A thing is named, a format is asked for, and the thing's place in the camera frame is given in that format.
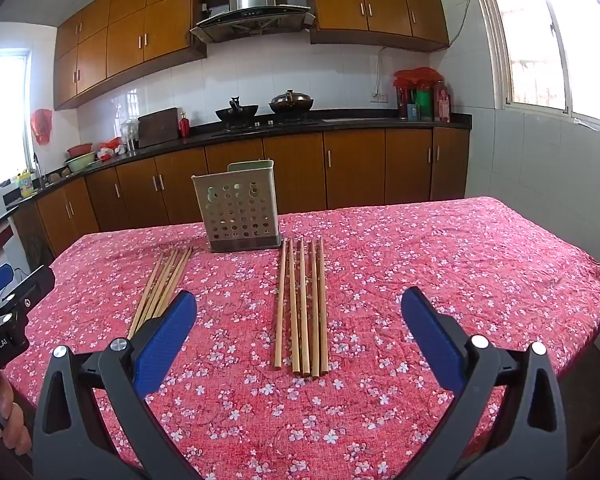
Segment red white packet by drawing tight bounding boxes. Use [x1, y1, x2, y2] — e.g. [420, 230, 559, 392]
[97, 137, 126, 161]

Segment red floral tablecloth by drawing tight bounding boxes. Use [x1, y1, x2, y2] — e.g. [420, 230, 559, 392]
[2, 196, 600, 480]

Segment green bottle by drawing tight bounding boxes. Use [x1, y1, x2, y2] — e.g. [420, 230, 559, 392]
[416, 87, 434, 121]

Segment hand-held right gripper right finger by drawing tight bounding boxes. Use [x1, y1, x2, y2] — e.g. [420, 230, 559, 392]
[401, 287, 568, 480]

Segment black wok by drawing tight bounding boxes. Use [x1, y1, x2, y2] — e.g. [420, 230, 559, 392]
[215, 95, 260, 128]

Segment black kitchen countertop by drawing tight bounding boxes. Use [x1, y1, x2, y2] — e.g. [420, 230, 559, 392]
[5, 114, 473, 211]

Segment wooden base cabinets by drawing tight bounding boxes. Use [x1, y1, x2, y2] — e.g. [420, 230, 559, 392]
[10, 127, 470, 271]

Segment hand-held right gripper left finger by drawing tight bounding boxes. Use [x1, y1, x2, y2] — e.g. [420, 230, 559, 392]
[32, 290, 201, 480]

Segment large sliding window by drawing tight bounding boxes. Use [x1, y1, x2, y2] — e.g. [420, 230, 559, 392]
[472, 0, 600, 153]

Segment hanging red plastic bag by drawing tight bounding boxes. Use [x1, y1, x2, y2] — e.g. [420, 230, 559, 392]
[30, 108, 53, 147]

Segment steel range hood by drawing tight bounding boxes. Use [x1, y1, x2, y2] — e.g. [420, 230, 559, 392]
[189, 0, 317, 44]

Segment small kitchen window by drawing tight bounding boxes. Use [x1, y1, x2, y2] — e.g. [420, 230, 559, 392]
[0, 50, 33, 196]

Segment wooden chopstick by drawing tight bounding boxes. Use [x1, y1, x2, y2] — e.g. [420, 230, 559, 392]
[159, 246, 194, 311]
[273, 239, 287, 372]
[144, 249, 183, 325]
[136, 251, 176, 333]
[128, 254, 166, 340]
[151, 248, 188, 318]
[299, 238, 311, 378]
[288, 240, 301, 377]

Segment black gas stove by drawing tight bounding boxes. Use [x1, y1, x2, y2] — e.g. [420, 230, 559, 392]
[211, 117, 321, 137]

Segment wooden wall cabinet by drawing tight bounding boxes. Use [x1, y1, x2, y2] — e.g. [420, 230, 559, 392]
[307, 0, 451, 52]
[53, 0, 208, 111]

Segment person's left hand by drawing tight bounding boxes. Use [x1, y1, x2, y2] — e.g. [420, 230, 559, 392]
[0, 372, 34, 457]

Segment brown cutting board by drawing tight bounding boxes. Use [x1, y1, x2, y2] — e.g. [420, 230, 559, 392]
[137, 107, 180, 148]

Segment perforated grey chopstick holder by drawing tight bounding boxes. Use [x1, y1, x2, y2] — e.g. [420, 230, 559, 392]
[191, 159, 282, 254]

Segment glass jars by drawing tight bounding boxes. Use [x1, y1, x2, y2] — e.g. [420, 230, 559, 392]
[120, 119, 140, 153]

